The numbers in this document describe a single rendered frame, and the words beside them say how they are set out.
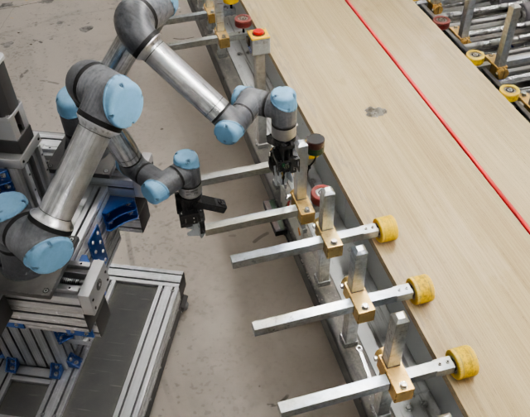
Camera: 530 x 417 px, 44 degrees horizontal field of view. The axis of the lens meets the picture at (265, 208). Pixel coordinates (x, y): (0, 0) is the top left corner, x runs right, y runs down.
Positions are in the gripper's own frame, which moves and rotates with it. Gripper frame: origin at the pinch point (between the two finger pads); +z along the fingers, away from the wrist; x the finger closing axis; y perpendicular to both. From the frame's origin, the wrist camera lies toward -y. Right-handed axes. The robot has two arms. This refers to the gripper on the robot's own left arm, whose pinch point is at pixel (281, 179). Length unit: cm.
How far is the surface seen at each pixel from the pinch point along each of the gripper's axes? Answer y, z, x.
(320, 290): 24.0, 30.6, 5.8
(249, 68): -127, 38, 21
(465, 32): -90, 15, 117
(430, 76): -55, 11, 81
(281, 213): 0.5, 14.6, -0.3
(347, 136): -27.6, 10.6, 33.7
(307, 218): 4.3, 15.7, 7.6
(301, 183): -3.0, 6.1, 7.8
